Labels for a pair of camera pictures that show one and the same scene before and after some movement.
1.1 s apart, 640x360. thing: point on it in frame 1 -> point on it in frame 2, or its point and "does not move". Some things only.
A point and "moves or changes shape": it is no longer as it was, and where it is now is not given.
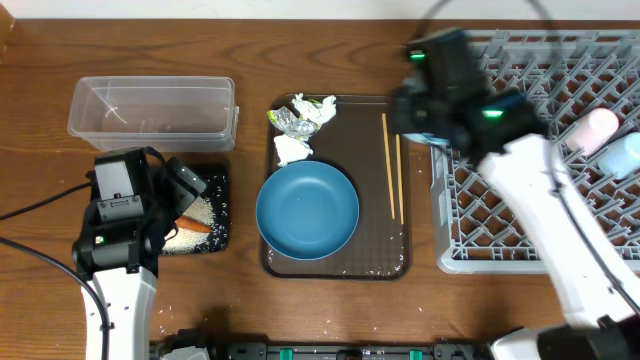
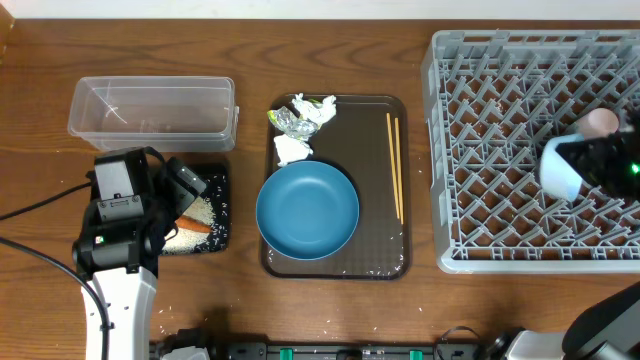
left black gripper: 182,195 does not move
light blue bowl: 425,137 moves or changes shape
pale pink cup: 595,128 does not move
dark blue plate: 307,210 does not move
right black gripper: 406,99 -> 594,167
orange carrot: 185,222 does not move
